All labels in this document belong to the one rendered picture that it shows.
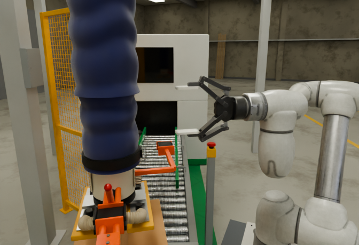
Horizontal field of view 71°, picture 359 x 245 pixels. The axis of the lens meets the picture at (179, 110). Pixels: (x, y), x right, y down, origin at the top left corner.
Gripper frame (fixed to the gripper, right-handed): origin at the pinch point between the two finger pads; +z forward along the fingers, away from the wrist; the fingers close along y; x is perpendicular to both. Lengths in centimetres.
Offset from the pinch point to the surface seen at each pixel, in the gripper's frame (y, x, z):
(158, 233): 63, 27, 4
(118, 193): 33.3, 13.9, 19.6
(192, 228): 98, 69, -24
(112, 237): 32.9, -9.0, 20.7
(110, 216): 32.7, 0.0, 21.9
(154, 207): 63, 47, 4
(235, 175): 158, 238, -133
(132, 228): 45.4, 9.8, 15.5
